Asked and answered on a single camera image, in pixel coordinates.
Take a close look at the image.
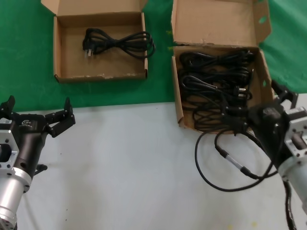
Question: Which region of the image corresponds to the black braided cable sleeve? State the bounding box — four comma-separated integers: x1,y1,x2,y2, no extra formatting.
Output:
282,179,303,230

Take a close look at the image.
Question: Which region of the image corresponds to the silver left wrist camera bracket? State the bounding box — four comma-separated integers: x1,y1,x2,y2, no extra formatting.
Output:
0,118,20,171

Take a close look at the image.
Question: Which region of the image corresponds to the small shallow cardboard box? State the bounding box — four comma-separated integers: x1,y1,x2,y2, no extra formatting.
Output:
40,0,149,84

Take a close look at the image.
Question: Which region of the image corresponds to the black robot cable silver connector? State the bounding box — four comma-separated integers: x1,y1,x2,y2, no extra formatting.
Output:
194,130,286,193

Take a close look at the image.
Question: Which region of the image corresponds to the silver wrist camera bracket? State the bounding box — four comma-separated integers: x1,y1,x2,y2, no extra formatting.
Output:
284,107,307,161
0,118,20,171

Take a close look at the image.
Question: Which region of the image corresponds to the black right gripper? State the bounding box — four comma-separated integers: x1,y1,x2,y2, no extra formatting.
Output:
221,80,300,169

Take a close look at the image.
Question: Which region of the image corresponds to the black angled cable connector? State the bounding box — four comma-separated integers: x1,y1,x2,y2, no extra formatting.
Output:
34,164,48,177

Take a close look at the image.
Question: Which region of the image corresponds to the green table cloth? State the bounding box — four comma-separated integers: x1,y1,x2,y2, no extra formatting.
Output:
0,0,307,114

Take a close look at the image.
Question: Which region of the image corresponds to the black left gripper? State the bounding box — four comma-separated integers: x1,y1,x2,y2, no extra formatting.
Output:
0,95,77,180

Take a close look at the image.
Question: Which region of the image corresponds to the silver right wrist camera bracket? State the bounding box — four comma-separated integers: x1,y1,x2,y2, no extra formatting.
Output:
284,107,307,161

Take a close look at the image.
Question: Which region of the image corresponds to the black power cord bundle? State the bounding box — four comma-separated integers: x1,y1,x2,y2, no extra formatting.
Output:
180,68,253,102
82,27,156,59
179,48,256,69
193,94,255,132

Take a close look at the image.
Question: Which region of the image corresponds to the large torn cardboard box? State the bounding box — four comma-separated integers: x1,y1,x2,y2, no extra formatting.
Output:
170,0,275,134

